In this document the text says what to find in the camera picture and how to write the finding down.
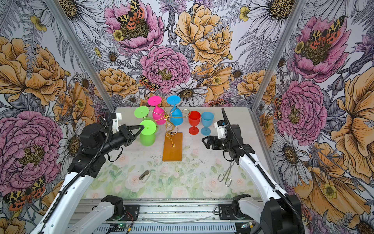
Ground small metal carabiner clip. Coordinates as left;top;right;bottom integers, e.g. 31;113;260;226
139;170;151;183

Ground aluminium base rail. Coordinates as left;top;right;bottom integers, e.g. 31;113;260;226
70;198;281;234

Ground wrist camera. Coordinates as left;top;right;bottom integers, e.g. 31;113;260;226
214;121;227;139
112;113;122;133

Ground floral table mat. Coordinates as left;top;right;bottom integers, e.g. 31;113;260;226
83;145;260;199

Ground metal tongs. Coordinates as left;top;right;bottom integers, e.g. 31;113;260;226
217;161;235;187

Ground pink wine glass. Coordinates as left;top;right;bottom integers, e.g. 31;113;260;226
148;96;166;125

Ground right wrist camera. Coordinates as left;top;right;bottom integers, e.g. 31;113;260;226
214;121;227;139

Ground gold wire glass rack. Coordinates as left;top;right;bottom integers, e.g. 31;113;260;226
162;108;190;162

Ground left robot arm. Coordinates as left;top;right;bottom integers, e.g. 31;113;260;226
32;111;145;234

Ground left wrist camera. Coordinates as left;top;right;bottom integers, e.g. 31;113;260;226
112;113;122;133

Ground red wine glass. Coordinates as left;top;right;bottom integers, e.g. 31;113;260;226
188;111;201;135

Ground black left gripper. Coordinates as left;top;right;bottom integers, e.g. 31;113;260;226
98;124;145;154

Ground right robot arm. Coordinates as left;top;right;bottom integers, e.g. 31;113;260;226
202;110;305;234

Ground blue wine glass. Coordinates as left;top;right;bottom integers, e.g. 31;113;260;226
201;112;214;136
167;95;184;126

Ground green wine glass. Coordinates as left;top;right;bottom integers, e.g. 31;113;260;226
140;120;157;146
134;106;149;119

